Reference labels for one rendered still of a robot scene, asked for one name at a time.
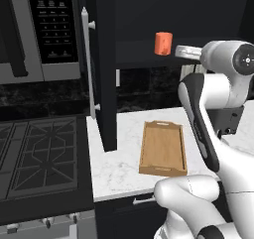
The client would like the orange mug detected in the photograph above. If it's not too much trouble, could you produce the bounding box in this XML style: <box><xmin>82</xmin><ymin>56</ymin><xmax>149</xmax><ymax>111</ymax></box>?
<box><xmin>154</xmin><ymin>32</ymin><xmax>174</xmax><ymax>57</ymax></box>

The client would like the silver microwave oven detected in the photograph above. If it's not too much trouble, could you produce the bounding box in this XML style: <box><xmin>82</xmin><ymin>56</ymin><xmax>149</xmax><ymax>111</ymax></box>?
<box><xmin>0</xmin><ymin>0</ymin><xmax>82</xmax><ymax>85</ymax></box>

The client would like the wooden tray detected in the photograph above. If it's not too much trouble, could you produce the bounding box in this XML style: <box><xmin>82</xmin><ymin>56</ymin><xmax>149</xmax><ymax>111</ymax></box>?
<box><xmin>138</xmin><ymin>120</ymin><xmax>189</xmax><ymax>179</ymax></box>

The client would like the dark cabinet door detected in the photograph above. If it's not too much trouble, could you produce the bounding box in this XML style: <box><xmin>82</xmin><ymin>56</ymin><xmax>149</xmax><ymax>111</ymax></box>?
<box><xmin>76</xmin><ymin>0</ymin><xmax>118</xmax><ymax>153</ymax></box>
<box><xmin>236</xmin><ymin>0</ymin><xmax>254</xmax><ymax>45</ymax></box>

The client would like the silver hob knob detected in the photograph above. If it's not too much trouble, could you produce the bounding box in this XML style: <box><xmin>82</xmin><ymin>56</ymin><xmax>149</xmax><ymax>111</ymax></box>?
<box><xmin>41</xmin><ymin>217</ymin><xmax>55</xmax><ymax>229</ymax></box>
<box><xmin>68</xmin><ymin>212</ymin><xmax>81</xmax><ymax>223</ymax></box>
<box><xmin>5</xmin><ymin>222</ymin><xmax>22</xmax><ymax>235</ymax></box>

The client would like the dark wall cabinet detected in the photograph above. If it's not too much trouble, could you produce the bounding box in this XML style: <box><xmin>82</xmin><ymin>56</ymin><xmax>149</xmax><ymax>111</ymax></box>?
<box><xmin>114</xmin><ymin>0</ymin><xmax>254</xmax><ymax>70</ymax></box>

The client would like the dark microwave handle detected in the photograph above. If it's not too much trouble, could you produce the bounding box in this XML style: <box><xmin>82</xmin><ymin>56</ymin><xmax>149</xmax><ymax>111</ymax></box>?
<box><xmin>3</xmin><ymin>0</ymin><xmax>29</xmax><ymax>78</ymax></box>

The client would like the silver cabinet door handle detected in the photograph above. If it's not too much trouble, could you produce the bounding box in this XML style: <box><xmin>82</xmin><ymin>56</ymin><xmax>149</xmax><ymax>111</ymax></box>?
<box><xmin>80</xmin><ymin>6</ymin><xmax>101</xmax><ymax>120</ymax></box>

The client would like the black gas hob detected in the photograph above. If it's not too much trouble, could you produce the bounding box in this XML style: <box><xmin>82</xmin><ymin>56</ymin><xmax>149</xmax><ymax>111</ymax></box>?
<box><xmin>0</xmin><ymin>114</ymin><xmax>96</xmax><ymax>239</ymax></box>

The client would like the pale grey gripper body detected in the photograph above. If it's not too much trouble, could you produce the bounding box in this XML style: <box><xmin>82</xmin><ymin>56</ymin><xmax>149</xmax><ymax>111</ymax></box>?
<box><xmin>174</xmin><ymin>45</ymin><xmax>203</xmax><ymax>60</ymax></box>

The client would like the dark drawer front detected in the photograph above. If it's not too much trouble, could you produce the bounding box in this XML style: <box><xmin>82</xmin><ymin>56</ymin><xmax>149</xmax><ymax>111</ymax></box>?
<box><xmin>93</xmin><ymin>191</ymin><xmax>168</xmax><ymax>239</ymax></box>

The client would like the silver drawer handle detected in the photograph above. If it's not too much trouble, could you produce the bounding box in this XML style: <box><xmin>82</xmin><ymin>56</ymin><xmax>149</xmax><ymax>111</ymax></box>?
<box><xmin>132</xmin><ymin>195</ymin><xmax>157</xmax><ymax>206</ymax></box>

